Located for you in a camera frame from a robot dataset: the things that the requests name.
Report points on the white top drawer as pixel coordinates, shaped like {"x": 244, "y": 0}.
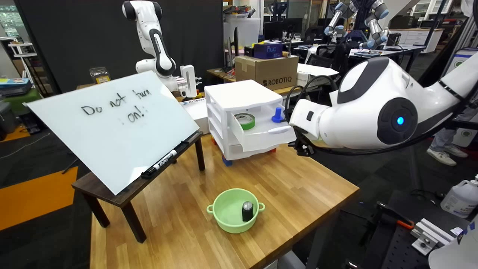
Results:
{"x": 265, "y": 133}

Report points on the white drawer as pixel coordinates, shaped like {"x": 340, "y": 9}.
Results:
{"x": 235, "y": 151}
{"x": 265, "y": 133}
{"x": 223, "y": 134}

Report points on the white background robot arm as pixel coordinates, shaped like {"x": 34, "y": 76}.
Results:
{"x": 147, "y": 15}

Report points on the white middle drawer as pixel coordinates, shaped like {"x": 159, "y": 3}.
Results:
{"x": 223, "y": 134}

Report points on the white bottom drawer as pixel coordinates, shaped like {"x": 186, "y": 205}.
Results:
{"x": 235, "y": 151}

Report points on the green tape roll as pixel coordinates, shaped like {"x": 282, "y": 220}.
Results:
{"x": 247, "y": 121}

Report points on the blue block foot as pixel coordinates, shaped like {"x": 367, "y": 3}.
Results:
{"x": 228, "y": 163}

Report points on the blue plastic object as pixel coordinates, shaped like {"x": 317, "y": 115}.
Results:
{"x": 279, "y": 115}

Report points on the white cardboard box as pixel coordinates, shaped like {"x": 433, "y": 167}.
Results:
{"x": 199, "y": 112}

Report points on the black marker pen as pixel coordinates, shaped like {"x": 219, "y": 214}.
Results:
{"x": 161, "y": 163}

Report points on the small black cylinder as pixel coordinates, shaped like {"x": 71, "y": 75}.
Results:
{"x": 247, "y": 211}

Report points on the green plastic bowl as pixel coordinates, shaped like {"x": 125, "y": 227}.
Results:
{"x": 228, "y": 209}

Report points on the brown cardboard box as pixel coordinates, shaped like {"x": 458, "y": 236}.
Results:
{"x": 274, "y": 73}

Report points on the white whiteboard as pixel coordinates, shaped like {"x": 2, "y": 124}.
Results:
{"x": 119, "y": 128}

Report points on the dark wooden stand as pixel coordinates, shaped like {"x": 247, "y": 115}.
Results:
{"x": 93, "y": 190}

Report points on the white plastic jug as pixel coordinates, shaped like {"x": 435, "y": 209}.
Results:
{"x": 462, "y": 199}

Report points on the white drawer chest frame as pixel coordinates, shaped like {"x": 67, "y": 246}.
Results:
{"x": 223, "y": 99}

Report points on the orange handled clamp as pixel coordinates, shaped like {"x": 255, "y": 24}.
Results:
{"x": 385, "y": 212}

